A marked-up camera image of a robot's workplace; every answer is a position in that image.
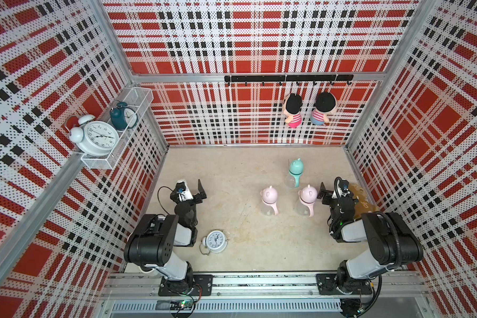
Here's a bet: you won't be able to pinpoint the pink bottle cap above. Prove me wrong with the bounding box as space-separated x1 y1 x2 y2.
260 185 278 205
298 185 318 204

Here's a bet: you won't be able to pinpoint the mint green bottle handle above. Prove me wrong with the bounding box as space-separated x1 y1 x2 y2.
288 172 302 188

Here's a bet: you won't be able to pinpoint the mint green bottle cap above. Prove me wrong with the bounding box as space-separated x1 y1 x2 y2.
289 158 304 176

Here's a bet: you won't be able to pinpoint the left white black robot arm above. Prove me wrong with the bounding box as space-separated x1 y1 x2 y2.
124 180 213 297

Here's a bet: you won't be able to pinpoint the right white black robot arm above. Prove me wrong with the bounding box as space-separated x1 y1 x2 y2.
317 177 423 295

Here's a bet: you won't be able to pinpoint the brown plush toy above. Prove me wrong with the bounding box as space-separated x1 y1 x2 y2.
349 183 380 220

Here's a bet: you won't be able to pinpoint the small white alarm clock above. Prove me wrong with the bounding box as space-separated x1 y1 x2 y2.
200 230 228 256

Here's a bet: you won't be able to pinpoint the plush doll blue pants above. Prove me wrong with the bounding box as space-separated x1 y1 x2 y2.
310 91 337 125

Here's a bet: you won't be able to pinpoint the teal alarm clock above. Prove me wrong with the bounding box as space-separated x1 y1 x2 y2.
110 101 139 131

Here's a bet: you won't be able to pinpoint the plush doll pink pants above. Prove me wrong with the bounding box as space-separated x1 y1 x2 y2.
282 94 302 129

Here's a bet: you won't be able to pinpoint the large white alarm clock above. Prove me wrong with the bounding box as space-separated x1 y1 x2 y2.
69 115 120 157

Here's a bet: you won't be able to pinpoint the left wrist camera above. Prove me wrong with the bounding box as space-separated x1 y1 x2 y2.
170 180 193 204

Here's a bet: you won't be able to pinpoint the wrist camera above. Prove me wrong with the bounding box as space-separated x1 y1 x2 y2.
170 180 193 204
333 177 351 199

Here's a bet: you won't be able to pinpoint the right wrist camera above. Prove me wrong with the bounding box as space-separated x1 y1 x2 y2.
333 177 351 199

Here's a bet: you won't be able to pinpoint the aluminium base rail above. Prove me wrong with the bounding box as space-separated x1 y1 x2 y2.
96 271 436 317

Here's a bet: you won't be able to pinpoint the white wire shelf basket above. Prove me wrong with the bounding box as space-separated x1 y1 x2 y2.
77 87 156 170

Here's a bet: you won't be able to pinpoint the black hook rail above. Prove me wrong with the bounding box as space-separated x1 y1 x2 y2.
224 74 354 83

